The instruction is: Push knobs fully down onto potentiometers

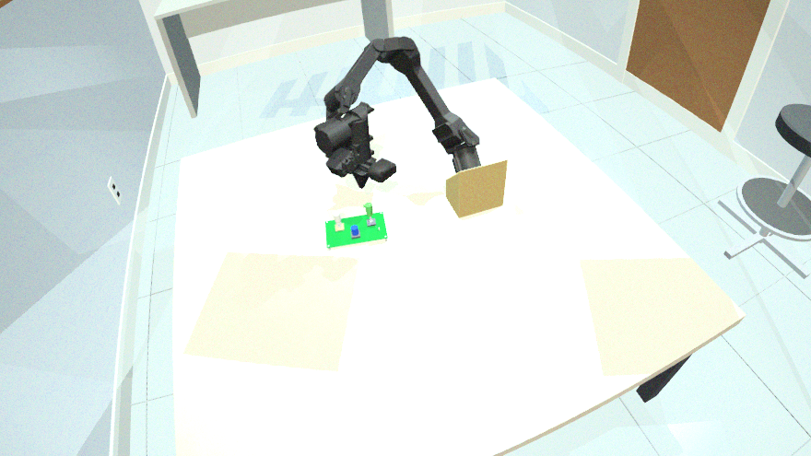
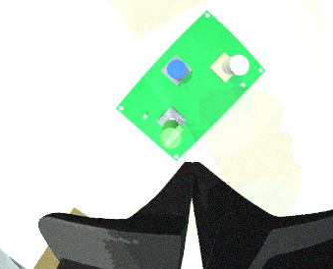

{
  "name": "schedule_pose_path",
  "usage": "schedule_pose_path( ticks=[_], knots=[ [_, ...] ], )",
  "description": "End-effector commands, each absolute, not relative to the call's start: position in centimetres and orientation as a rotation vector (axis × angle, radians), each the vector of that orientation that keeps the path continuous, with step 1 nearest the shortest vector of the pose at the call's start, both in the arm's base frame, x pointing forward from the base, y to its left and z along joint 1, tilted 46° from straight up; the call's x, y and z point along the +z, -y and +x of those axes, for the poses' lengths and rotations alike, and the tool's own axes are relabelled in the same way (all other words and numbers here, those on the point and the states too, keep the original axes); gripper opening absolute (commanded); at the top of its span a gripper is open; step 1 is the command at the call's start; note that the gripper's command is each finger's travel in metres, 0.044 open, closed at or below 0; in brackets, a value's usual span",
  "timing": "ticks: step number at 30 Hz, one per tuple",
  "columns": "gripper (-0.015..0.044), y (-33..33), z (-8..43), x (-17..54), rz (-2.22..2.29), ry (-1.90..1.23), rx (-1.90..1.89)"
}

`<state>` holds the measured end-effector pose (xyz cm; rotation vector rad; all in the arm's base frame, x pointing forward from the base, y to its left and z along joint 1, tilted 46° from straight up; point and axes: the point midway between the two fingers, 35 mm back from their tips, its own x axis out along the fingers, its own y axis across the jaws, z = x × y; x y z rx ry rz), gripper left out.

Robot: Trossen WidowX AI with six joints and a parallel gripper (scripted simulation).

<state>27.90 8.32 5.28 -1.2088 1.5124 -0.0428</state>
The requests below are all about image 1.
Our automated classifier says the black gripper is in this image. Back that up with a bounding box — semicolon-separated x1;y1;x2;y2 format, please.
345;134;396;189

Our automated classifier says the green circuit board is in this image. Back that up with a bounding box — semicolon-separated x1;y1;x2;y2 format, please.
325;203;388;251

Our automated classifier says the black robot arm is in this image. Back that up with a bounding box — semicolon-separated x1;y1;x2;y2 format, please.
313;36;482;178

